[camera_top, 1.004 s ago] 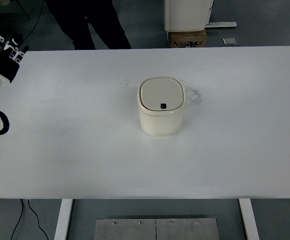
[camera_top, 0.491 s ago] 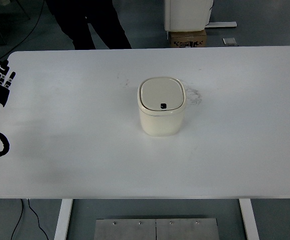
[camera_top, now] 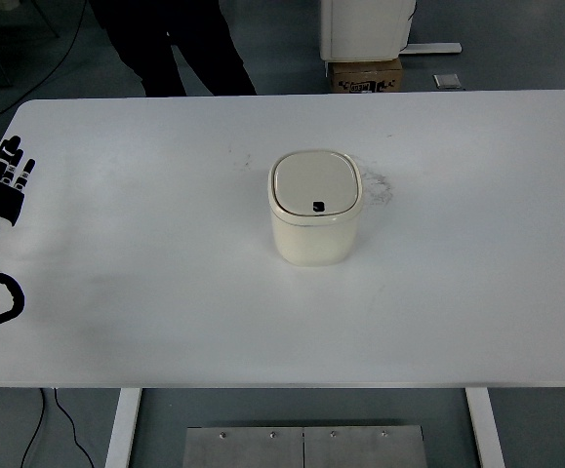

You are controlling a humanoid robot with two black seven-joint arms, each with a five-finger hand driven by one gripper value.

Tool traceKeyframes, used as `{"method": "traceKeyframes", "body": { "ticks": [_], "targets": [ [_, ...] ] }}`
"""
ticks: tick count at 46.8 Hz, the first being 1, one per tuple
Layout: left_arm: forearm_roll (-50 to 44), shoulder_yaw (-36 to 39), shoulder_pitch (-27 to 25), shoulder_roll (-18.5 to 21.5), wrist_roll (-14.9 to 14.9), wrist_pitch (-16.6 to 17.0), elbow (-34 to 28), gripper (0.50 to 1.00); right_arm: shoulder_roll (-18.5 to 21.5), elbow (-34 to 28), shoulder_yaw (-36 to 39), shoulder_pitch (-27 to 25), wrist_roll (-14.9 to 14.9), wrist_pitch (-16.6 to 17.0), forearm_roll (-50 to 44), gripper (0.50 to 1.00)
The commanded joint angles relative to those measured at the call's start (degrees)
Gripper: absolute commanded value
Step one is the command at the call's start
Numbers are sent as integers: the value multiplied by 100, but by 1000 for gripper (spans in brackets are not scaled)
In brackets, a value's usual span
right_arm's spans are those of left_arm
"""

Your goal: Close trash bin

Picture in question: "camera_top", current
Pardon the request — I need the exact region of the cream plastic trash bin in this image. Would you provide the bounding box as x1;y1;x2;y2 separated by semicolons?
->
267;148;364;268

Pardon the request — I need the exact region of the person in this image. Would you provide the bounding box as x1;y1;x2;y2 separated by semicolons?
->
89;0;258;98

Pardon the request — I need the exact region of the white table leg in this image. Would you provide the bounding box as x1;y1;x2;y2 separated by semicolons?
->
104;388;142;468
465;388;507;468

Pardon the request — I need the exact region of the grey metal plate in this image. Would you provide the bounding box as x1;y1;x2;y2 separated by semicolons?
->
182;426;305;468
303;425;427;468

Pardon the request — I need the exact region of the brown cardboard box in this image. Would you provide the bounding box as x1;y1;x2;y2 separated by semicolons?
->
327;58;405;94

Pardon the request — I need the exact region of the white appliance cabinet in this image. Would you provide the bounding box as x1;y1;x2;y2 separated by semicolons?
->
318;0;418;62

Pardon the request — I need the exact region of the white floor base bar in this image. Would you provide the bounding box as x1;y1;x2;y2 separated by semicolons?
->
401;42;463;55

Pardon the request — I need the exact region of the grey floor socket plate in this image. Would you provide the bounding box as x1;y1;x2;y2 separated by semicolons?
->
431;72;463;90

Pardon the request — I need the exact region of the long black floor cable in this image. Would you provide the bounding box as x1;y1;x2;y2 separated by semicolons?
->
0;0;88;119

